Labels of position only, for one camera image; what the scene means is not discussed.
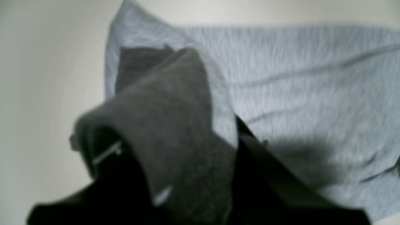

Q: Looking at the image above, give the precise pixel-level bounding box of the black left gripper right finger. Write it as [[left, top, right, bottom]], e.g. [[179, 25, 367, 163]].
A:
[[230, 116, 371, 225]]

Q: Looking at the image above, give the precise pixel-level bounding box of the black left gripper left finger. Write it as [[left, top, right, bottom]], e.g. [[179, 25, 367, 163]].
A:
[[26, 131, 175, 225]]

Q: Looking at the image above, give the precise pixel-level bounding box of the grey T-shirt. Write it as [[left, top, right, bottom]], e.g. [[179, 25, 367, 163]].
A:
[[75, 0, 399, 225]]

